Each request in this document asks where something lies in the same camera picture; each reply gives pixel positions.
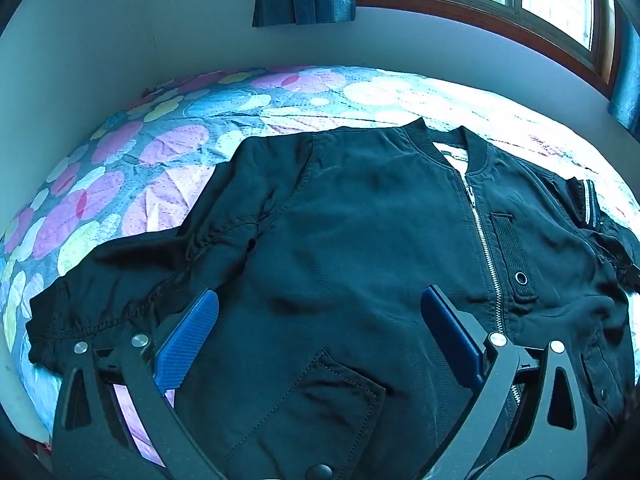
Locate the black bomber jacket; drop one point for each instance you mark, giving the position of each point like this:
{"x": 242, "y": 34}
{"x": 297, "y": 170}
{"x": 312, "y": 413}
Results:
{"x": 350, "y": 235}

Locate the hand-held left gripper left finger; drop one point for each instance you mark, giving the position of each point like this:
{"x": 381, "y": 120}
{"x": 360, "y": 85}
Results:
{"x": 187, "y": 340}

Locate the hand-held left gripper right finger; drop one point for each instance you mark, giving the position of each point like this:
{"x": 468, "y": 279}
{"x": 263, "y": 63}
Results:
{"x": 450, "y": 330}

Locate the bed with colourful dotted sheet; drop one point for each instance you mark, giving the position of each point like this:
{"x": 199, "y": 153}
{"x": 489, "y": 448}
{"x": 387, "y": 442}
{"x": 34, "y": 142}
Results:
{"x": 165, "y": 135}

